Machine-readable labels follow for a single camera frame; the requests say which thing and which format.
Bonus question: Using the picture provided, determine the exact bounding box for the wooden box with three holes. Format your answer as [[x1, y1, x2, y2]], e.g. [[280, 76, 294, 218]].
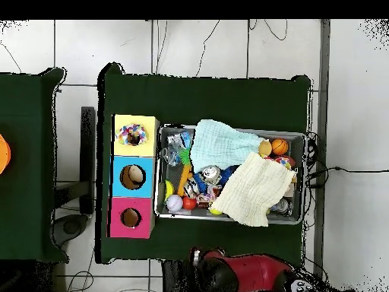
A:
[[108, 113, 160, 240]]

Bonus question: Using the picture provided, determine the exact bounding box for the dark green table cloth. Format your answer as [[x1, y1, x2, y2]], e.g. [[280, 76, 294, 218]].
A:
[[95, 62, 312, 270], [0, 67, 69, 264]]

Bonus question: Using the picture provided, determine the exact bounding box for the black upright panel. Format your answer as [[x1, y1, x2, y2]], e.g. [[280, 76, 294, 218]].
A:
[[79, 106, 97, 215]]

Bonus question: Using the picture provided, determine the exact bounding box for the thin black floor cable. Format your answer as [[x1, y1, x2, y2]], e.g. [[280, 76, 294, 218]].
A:
[[195, 19, 220, 78], [263, 19, 289, 42]]

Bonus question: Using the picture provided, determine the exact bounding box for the peach foam ball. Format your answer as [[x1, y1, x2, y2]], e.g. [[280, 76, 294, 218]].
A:
[[258, 139, 273, 158]]

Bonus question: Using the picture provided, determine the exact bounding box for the shallow wire mesh bin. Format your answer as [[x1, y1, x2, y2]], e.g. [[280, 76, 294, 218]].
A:
[[153, 123, 307, 226]]

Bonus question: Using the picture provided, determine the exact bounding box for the grey round stand base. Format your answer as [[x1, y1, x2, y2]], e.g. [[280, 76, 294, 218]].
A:
[[52, 213, 90, 248]]

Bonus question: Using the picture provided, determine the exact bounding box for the yellow foam banana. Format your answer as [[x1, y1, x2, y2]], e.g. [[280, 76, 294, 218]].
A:
[[164, 179, 176, 202]]

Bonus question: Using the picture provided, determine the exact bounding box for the cream waffle cloth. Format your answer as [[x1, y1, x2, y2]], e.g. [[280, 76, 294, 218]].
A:
[[209, 151, 297, 228]]

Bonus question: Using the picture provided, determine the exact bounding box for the mint waffle cloth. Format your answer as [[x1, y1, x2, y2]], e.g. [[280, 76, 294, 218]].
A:
[[189, 119, 268, 173]]

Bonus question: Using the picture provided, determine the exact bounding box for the orange object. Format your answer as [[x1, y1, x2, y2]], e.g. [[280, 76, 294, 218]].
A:
[[0, 133, 12, 176]]

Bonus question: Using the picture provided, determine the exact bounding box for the crushed silver can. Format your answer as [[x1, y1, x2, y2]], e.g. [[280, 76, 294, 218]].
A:
[[200, 164, 223, 186]]

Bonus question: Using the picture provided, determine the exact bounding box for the crushed bottle with blue label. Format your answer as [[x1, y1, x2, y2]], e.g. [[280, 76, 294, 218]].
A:
[[179, 130, 194, 150]]

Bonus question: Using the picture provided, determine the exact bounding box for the small orange basketball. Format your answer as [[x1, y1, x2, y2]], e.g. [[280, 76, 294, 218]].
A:
[[270, 138, 290, 157]]

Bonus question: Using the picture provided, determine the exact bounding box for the blue fluffy cloth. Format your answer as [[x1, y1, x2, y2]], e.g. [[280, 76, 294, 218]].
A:
[[193, 164, 241, 194]]

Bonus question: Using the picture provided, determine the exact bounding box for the colourful dotted cloth bag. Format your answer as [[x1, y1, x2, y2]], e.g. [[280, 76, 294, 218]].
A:
[[115, 122, 149, 147], [267, 155, 293, 170]]

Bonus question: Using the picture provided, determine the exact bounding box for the crushed printed can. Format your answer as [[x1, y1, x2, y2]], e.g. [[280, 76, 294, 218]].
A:
[[183, 178, 201, 197]]

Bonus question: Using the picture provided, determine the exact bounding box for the small red ball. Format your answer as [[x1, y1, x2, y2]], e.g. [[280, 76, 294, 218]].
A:
[[182, 196, 198, 211]]

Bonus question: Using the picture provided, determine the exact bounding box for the white baseball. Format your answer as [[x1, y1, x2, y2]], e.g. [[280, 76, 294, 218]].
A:
[[166, 194, 184, 213]]

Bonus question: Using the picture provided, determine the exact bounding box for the orange toy carrot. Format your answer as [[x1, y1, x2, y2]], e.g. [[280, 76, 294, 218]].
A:
[[176, 148, 193, 197]]

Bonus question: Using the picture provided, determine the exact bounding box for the black power cable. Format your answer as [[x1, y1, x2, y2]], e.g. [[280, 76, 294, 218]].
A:
[[305, 165, 389, 189]]

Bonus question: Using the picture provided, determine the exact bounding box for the clear crushed bottle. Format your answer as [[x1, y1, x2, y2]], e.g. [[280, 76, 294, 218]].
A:
[[161, 145, 182, 167]]

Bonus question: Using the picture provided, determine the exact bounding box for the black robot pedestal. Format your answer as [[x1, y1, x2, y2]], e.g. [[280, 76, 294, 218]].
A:
[[160, 259, 195, 292]]

